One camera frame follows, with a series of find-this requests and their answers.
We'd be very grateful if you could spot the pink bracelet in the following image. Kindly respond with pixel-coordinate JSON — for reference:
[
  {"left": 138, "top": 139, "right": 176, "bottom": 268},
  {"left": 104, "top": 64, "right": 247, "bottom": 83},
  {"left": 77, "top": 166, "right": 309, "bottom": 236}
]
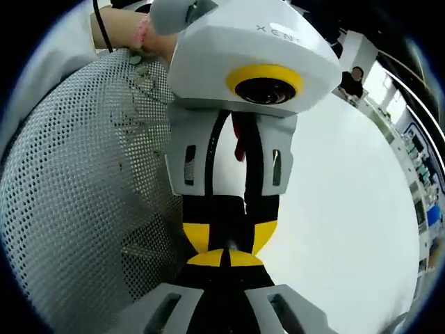
[{"left": 133, "top": 13, "right": 151, "bottom": 50}]

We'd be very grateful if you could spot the black cable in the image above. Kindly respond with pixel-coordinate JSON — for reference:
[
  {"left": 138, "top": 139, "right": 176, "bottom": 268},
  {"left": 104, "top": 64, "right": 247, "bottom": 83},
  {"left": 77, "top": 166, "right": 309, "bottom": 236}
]
[{"left": 91, "top": 0, "right": 115, "bottom": 54}]

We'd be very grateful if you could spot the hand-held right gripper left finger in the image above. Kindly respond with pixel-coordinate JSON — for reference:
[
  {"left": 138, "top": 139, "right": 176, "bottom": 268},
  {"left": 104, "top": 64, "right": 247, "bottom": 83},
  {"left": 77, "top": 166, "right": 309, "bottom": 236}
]
[{"left": 118, "top": 248, "right": 227, "bottom": 334}]

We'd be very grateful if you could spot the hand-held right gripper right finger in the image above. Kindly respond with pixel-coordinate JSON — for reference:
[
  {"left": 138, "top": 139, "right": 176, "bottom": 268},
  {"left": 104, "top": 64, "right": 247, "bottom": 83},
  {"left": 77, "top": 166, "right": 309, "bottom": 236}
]
[{"left": 225, "top": 248, "right": 335, "bottom": 334}]

